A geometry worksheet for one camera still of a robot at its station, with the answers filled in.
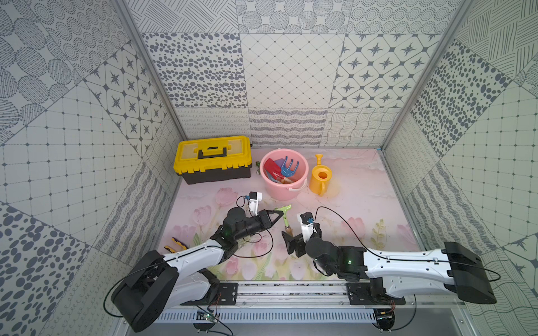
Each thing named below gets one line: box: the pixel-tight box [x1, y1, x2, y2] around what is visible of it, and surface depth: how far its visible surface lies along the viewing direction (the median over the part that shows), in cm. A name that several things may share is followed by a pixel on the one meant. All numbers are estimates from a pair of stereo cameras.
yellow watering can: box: [309, 154, 333, 197], surface depth 97 cm
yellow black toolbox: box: [173, 135, 253, 185], surface depth 97 cm
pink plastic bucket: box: [259, 148, 309, 201], surface depth 98 cm
